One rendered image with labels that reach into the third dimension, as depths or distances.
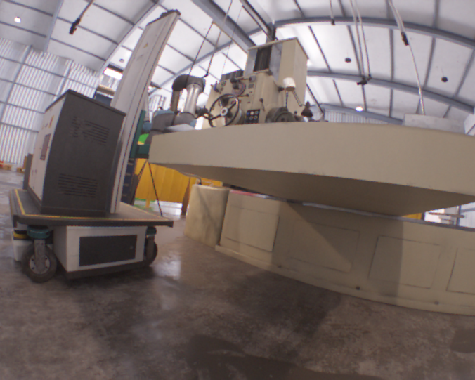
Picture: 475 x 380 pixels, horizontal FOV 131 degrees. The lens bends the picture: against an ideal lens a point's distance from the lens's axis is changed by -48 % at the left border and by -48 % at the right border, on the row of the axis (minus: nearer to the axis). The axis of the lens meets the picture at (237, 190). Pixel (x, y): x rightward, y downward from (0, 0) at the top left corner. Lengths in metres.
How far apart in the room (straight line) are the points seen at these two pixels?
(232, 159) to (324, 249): 1.21
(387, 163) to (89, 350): 0.87
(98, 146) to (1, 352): 0.89
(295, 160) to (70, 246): 0.89
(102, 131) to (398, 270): 1.90
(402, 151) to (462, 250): 1.39
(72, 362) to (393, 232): 1.71
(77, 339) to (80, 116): 0.84
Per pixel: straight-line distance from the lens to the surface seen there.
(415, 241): 1.58
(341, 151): 0.39
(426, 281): 1.66
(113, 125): 1.06
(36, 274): 1.07
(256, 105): 2.05
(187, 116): 1.26
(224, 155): 0.50
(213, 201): 2.09
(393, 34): 10.07
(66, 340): 0.78
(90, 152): 1.01
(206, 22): 11.22
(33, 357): 0.74
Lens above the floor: 0.53
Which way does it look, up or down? 2 degrees up
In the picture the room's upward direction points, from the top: 10 degrees clockwise
